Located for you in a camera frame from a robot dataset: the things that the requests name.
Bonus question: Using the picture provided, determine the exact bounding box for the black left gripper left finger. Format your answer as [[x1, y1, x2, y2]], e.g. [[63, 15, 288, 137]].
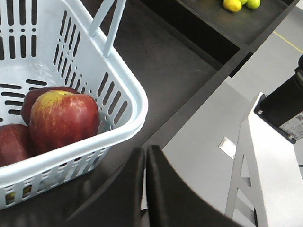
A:
[[58, 147, 145, 227]]

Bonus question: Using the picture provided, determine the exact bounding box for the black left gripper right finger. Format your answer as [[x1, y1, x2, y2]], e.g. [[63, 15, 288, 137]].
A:
[[146, 145, 239, 227]]

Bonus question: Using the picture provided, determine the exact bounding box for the dark red apple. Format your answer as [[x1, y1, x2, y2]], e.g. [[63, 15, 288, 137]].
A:
[[29, 90, 99, 154], [20, 86, 78, 126], [0, 124, 33, 167]]

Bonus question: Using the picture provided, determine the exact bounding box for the light blue plastic basket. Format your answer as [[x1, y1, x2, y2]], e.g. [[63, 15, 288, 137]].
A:
[[0, 0, 148, 209]]

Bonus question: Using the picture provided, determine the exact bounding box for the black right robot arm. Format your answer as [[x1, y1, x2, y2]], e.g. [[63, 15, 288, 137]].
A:
[[254, 57, 303, 144]]

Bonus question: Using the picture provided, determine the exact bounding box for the metal floor plate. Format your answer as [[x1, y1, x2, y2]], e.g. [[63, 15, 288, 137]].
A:
[[219, 137, 236, 159]]

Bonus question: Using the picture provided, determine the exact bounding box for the black wooden fruit display stand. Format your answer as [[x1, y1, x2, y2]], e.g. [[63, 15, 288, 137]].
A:
[[0, 0, 297, 227]]

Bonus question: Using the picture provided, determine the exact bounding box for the yellow lemon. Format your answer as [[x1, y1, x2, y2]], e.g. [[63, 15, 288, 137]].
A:
[[223, 0, 242, 12]]

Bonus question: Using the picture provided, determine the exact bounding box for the green apple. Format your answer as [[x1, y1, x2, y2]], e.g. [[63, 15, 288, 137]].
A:
[[245, 0, 261, 10]]

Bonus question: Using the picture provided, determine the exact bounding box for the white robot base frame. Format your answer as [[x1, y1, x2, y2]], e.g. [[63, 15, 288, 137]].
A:
[[225, 93, 303, 227]]

